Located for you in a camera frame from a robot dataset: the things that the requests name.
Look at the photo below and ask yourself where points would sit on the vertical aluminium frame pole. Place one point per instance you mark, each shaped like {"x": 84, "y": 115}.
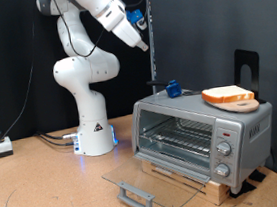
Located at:
{"x": 154, "y": 68}

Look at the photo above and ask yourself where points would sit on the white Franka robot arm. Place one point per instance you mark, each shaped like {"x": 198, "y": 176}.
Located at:
{"x": 93, "y": 122}

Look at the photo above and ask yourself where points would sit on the black tape patch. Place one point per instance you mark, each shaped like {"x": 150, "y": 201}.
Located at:
{"x": 257, "y": 175}

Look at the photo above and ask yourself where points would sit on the oval wooden cutting board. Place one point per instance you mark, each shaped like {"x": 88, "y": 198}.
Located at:
{"x": 243, "y": 106}

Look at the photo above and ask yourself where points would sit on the black backdrop curtain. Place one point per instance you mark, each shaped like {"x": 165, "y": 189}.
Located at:
{"x": 4, "y": 48}

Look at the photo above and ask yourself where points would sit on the silver toaster oven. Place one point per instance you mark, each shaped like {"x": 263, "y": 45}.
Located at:
{"x": 260, "y": 143}

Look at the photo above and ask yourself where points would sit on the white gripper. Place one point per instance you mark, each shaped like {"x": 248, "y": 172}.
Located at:
{"x": 127, "y": 31}

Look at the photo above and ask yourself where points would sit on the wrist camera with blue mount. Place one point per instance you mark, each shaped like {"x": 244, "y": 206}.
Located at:
{"x": 134, "y": 16}

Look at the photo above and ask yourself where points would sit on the red indicator light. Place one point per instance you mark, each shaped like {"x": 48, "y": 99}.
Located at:
{"x": 227, "y": 134}

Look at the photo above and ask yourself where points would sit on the black metal bookend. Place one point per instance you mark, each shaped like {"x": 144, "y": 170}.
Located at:
{"x": 241, "y": 60}

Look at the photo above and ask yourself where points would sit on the white emergency stop box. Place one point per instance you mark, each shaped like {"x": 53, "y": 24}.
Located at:
{"x": 1, "y": 146}

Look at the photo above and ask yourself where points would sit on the white bread slice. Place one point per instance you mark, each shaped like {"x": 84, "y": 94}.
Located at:
{"x": 226, "y": 93}

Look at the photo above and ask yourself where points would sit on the silver oven knob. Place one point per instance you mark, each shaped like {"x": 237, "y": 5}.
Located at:
{"x": 224, "y": 148}
{"x": 222, "y": 169}

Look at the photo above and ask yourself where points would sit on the grey backdrop curtain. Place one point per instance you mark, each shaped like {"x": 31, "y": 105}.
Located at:
{"x": 203, "y": 25}

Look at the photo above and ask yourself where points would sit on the slatted wooden block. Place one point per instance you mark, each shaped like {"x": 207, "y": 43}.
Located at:
{"x": 219, "y": 191}

